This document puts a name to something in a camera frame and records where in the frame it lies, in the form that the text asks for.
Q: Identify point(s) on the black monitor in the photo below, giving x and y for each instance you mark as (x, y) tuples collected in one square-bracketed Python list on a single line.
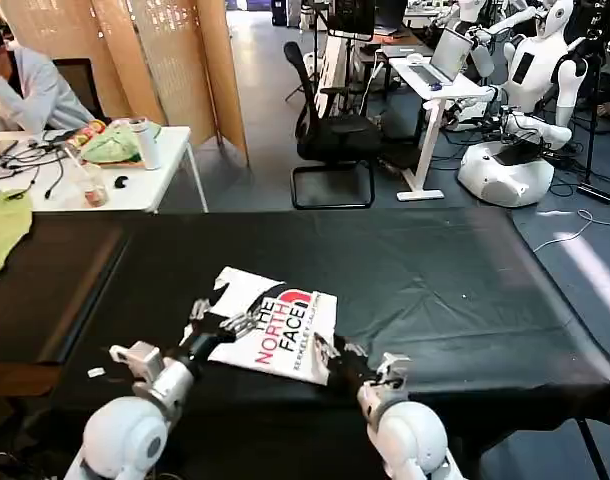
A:
[(352, 17)]

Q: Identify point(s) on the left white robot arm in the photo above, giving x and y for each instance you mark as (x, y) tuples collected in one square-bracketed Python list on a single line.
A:
[(130, 430)]

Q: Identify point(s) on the open silver laptop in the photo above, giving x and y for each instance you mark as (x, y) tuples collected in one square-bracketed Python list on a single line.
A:
[(447, 55)]

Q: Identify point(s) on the black desk chair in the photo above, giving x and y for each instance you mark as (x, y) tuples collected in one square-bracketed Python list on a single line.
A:
[(82, 85)]

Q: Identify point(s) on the small black object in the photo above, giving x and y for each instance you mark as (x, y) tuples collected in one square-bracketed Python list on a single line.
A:
[(120, 182)]

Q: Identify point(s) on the clear plastic cup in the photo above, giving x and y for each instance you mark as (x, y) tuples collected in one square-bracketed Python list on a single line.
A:
[(92, 187)]

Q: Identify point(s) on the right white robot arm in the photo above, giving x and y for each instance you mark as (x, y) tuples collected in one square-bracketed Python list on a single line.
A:
[(410, 435)]

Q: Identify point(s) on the white standing desk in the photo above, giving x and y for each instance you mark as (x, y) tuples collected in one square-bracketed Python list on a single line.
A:
[(435, 95)]

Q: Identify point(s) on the white side table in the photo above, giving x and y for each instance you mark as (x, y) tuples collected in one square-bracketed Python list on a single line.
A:
[(150, 190)]

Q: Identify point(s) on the wooden folding screen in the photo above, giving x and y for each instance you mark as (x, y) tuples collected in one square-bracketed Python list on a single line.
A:
[(175, 65)]

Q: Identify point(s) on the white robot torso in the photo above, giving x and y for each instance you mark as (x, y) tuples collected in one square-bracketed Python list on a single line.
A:
[(470, 9)]

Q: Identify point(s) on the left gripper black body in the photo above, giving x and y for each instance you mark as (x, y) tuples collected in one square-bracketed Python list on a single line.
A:
[(202, 345)]

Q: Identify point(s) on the black table cover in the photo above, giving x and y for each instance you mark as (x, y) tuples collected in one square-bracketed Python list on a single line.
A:
[(410, 280)]

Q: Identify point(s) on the lime green shirt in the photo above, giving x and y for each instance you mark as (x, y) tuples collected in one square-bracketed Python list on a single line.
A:
[(2, 230)]

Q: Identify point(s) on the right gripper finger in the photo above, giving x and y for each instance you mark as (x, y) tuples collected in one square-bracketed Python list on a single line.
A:
[(356, 350), (324, 348)]

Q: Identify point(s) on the black office chair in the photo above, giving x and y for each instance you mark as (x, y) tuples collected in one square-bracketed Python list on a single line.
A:
[(335, 132)]

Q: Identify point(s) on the small white tag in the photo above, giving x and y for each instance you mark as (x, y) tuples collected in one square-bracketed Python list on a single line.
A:
[(96, 372)]

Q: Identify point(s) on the black tripod stand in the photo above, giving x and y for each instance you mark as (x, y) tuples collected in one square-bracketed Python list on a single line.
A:
[(317, 45)]

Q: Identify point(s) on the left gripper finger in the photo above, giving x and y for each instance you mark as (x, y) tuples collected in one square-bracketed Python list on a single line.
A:
[(240, 322), (200, 309)]

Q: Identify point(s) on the snack can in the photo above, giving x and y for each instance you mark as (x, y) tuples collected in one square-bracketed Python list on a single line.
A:
[(80, 139)]

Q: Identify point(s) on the green plastic bag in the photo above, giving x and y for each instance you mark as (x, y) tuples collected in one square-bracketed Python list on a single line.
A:
[(110, 145)]

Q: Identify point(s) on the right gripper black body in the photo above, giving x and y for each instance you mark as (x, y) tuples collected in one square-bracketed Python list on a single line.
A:
[(357, 375)]

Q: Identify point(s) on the white humanoid robot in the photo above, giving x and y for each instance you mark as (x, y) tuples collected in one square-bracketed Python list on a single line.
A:
[(530, 65)]

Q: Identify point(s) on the person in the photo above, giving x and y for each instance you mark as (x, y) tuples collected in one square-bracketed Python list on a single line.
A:
[(35, 95)]

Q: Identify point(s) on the white tumbler bottle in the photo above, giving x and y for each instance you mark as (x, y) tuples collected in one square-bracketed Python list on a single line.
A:
[(147, 145)]

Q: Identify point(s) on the white printed t-shirt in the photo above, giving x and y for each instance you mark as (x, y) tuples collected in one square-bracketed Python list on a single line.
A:
[(285, 325)]

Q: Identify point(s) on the black light stand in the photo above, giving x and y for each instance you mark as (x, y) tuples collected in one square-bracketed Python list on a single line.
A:
[(592, 100)]

